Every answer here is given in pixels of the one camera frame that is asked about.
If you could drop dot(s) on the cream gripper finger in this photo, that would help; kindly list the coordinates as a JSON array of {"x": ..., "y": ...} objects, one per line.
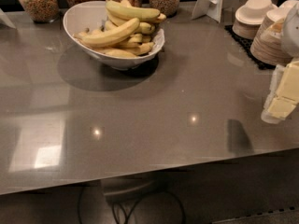
[{"x": 283, "y": 97}]

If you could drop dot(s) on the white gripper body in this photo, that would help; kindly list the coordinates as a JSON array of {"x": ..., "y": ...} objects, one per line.
[{"x": 291, "y": 32}]

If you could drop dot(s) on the lower yellow banana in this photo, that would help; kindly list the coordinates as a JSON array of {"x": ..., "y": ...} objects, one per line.
[{"x": 138, "y": 49}]

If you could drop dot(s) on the top yellow banana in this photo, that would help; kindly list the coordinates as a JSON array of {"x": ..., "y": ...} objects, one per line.
[{"x": 144, "y": 14}]

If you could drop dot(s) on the bottom yellow banana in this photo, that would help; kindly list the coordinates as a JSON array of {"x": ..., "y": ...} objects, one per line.
[{"x": 120, "y": 53}]

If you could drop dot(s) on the long front yellow banana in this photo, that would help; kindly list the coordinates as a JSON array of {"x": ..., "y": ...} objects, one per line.
[{"x": 111, "y": 37}]

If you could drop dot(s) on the white ceramic bowl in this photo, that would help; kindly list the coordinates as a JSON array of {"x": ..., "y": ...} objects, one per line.
[{"x": 91, "y": 15}]

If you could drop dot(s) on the rear stack paper bowls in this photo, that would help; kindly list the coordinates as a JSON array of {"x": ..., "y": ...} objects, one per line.
[{"x": 249, "y": 17}]

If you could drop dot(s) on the black rubber mat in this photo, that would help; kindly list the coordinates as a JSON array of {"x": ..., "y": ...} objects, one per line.
[{"x": 245, "y": 45}]

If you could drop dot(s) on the white sign stand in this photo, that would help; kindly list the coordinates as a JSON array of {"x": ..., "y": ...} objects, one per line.
[{"x": 210, "y": 8}]

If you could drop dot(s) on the left glass cereal jar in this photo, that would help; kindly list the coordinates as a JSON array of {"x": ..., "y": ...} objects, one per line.
[{"x": 41, "y": 10}]

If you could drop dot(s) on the white card left edge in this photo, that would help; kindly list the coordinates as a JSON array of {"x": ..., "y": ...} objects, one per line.
[{"x": 4, "y": 19}]

